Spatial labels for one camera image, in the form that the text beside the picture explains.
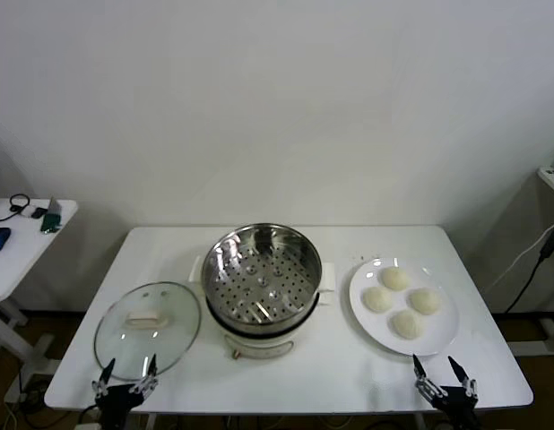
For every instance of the stainless steel steamer basket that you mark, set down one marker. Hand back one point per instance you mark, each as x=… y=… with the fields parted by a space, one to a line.
x=241 y=286

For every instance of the white steamed baozi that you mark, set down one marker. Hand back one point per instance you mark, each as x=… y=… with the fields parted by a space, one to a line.
x=378 y=299
x=424 y=301
x=394 y=277
x=407 y=324

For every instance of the white table base frame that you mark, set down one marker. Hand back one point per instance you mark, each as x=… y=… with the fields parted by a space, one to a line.
x=552 y=331

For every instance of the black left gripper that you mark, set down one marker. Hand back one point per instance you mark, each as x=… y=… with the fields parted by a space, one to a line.
x=118 y=401

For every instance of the white electric cooker pot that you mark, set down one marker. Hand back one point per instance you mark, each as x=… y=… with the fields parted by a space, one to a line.
x=259 y=347

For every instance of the round glass pot lid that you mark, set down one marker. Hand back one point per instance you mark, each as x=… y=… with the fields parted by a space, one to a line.
x=147 y=320

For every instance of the white round plate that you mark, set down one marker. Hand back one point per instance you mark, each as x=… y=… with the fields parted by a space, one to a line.
x=443 y=331

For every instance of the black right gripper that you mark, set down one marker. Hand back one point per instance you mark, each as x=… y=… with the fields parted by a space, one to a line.
x=458 y=407

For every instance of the small black device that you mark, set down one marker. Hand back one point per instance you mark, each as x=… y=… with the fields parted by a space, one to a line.
x=38 y=213

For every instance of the white side table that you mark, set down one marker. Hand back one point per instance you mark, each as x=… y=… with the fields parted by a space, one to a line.
x=17 y=266

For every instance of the small white device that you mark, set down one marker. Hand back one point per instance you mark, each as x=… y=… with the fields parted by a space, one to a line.
x=26 y=212

